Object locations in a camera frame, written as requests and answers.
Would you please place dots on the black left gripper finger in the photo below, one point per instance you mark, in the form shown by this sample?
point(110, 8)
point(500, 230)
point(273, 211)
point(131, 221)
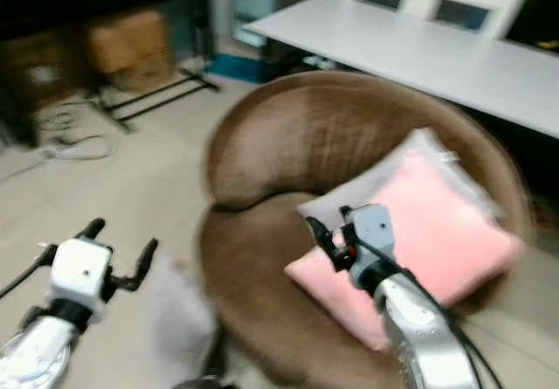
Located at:
point(147, 260)
point(86, 230)

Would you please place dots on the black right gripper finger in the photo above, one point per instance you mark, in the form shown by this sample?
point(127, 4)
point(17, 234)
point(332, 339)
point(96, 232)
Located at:
point(321, 239)
point(348, 218)

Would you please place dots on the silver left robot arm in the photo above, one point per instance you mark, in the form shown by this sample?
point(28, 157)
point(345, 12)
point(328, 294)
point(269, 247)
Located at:
point(35, 354)

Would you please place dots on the pale grey pillow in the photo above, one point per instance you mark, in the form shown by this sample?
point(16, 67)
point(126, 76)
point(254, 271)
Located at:
point(367, 184)

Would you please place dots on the white floor cushion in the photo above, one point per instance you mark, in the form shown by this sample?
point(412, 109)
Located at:
point(182, 323)

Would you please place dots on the brown round sofa chair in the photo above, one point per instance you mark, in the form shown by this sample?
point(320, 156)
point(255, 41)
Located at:
point(314, 131)

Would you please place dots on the pink pillow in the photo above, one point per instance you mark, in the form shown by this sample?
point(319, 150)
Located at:
point(445, 223)

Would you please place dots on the black metal floor rack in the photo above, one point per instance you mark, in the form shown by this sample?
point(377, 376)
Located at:
point(153, 100)

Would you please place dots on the teal floor mat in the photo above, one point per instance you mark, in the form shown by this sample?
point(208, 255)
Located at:
point(234, 66)

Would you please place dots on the dark labelled cardboard box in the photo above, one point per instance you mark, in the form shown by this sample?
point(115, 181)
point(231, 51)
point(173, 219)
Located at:
point(44, 72)

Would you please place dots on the white long table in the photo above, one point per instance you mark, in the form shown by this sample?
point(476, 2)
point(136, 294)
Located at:
point(419, 52)

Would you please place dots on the large cardboard box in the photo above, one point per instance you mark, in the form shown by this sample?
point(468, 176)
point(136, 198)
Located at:
point(131, 50)

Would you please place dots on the black shelf unit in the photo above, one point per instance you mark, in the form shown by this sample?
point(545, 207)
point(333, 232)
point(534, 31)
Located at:
point(44, 4)

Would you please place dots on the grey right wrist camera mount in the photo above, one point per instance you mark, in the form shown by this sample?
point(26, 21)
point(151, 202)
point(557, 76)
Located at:
point(372, 230)

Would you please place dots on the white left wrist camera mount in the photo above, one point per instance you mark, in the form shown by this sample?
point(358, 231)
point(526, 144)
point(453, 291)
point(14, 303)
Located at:
point(81, 271)

